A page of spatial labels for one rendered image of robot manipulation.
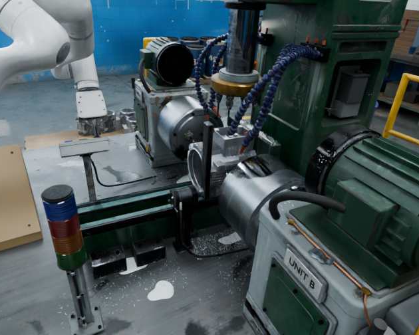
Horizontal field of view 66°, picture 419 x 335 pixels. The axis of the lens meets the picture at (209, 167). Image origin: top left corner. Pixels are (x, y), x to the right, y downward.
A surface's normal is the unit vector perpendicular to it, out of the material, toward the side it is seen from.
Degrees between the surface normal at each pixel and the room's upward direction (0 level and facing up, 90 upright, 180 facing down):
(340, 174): 67
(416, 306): 0
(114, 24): 90
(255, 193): 43
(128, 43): 90
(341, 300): 90
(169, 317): 0
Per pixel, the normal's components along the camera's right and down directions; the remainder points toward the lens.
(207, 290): 0.05, -0.87
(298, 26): -0.90, 0.18
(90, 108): 0.40, -0.04
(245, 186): -0.62, -0.47
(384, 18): 0.43, 0.46
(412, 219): -0.81, -0.18
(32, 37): 0.04, -0.06
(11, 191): 0.39, -0.31
